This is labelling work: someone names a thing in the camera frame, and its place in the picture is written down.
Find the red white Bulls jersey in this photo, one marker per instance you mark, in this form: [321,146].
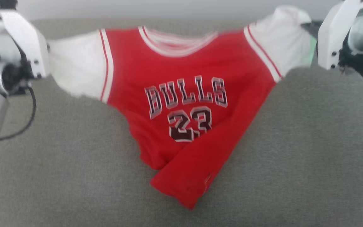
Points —
[187,78]

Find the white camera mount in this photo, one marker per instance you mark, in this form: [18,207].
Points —
[336,34]
[24,37]

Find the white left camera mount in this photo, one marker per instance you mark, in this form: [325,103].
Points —
[24,37]

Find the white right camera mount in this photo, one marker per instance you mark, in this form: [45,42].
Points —
[336,34]

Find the grey fabric sofa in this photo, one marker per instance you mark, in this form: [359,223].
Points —
[74,176]

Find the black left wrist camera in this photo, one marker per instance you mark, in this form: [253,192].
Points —
[8,3]

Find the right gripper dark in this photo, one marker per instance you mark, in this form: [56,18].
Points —
[362,60]

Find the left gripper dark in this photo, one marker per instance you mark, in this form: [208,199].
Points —
[9,77]

